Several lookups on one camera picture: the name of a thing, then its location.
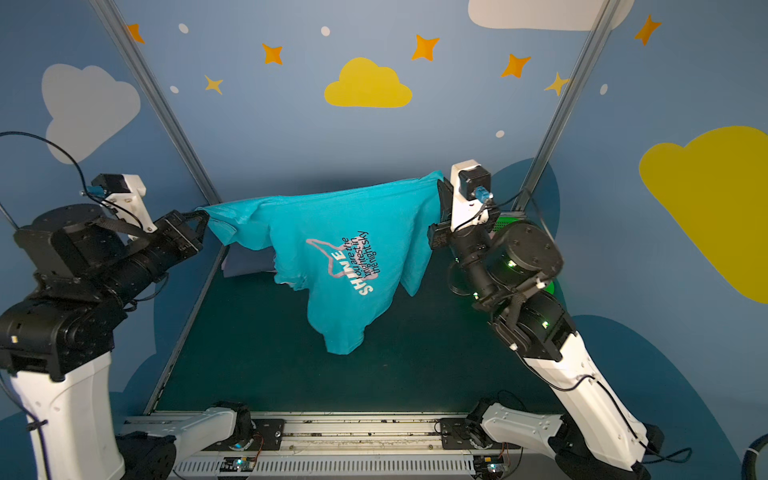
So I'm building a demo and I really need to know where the teal printed t-shirt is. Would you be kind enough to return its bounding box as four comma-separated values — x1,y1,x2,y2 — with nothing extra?
205,171,443,355

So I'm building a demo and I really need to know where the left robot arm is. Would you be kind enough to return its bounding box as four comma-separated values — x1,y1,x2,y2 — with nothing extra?
1,204,254,479

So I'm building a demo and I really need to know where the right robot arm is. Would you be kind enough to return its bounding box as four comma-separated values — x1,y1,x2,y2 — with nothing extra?
428,179,664,479

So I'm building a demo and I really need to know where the green plastic laundry basket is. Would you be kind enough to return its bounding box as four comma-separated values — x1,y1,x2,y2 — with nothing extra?
493,212,564,293

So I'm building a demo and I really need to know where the folded grey-blue t-shirt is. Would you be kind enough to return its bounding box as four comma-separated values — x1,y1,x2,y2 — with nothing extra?
221,243,276,278

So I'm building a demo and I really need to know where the right green circuit board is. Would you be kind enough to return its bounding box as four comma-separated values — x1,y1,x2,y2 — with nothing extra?
472,456,507,480

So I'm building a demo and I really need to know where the green circuit board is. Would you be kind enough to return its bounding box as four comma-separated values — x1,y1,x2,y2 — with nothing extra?
219,457,257,473
472,456,507,480

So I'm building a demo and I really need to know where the left green circuit board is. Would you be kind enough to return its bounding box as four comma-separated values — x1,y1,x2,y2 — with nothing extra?
219,457,257,473

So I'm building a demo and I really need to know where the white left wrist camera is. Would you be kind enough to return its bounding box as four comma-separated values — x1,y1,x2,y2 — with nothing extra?
88,174,157,233

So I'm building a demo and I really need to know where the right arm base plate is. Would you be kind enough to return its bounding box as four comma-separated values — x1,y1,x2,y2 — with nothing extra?
433,417,521,452

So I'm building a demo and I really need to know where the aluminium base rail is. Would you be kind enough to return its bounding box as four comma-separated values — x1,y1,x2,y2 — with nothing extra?
113,410,619,480

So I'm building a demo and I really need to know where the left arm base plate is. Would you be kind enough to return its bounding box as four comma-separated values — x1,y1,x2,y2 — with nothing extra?
205,418,285,452

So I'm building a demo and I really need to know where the aluminium right corner post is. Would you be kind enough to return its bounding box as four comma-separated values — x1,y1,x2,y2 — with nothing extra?
512,0,621,211

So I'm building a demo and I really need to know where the aluminium corner post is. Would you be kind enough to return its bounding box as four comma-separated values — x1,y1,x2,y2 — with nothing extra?
88,0,222,204
512,0,621,211

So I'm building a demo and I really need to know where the aluminium left corner post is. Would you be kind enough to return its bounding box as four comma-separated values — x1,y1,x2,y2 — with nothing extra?
88,0,222,204

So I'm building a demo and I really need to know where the black hose coil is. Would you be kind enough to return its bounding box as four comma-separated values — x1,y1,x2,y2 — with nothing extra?
740,434,768,480

